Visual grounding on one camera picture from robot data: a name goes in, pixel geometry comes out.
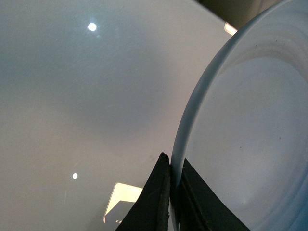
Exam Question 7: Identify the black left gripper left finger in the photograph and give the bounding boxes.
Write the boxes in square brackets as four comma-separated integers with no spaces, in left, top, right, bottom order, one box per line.
[117,153,170,231]

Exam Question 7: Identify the white ceramic plate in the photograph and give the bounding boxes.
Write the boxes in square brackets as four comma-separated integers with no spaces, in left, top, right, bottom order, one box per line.
[171,0,308,231]

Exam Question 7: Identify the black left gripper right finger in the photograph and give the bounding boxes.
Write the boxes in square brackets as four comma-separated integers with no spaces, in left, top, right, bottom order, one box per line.
[179,160,249,231]

